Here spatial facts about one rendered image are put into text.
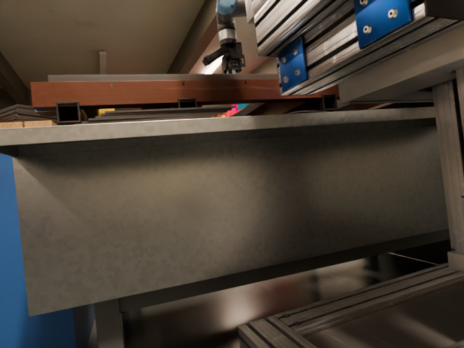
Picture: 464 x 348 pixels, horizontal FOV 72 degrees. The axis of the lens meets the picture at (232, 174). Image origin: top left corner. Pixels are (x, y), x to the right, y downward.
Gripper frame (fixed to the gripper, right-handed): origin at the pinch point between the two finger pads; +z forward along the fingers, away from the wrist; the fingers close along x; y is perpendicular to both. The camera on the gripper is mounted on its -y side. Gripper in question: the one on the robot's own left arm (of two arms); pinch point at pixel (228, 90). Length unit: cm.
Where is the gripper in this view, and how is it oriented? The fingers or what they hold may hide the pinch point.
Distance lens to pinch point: 138.0
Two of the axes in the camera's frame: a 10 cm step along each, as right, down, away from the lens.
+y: 9.5, -1.0, 3.1
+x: -3.0, 0.5, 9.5
